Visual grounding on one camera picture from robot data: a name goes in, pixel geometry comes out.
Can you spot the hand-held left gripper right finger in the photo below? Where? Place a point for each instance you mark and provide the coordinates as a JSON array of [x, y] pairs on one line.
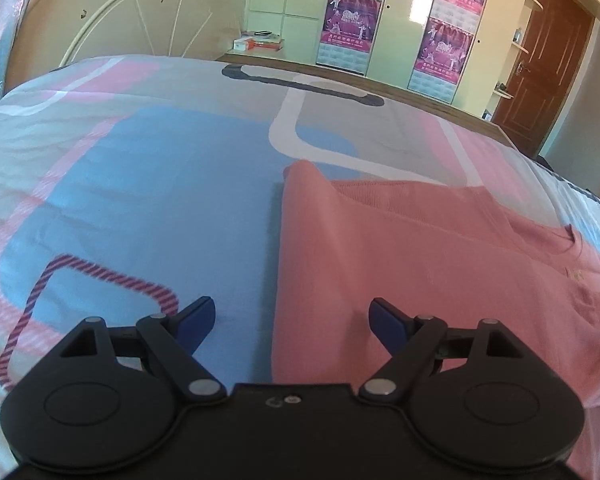
[[385, 322]]

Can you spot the pink shirt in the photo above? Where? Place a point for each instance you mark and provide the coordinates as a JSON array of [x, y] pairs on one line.
[[405, 240]]

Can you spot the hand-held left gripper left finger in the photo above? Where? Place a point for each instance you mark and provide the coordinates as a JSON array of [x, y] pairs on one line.
[[197, 322]]

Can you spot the printed bedsheet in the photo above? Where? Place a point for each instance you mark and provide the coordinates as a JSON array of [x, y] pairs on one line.
[[155, 185]]

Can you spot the cream headboard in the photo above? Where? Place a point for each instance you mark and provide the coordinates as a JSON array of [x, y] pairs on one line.
[[130, 5]]

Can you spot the brown wooden door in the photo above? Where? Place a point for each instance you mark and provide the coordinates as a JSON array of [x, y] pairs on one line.
[[545, 85]]

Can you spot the small white box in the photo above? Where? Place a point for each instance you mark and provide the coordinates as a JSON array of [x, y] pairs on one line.
[[241, 46]]

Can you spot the cream corner shelf unit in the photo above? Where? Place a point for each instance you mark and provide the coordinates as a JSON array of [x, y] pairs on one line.
[[519, 45]]

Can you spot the cream wardrobe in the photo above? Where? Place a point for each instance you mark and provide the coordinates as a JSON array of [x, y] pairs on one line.
[[395, 25]]

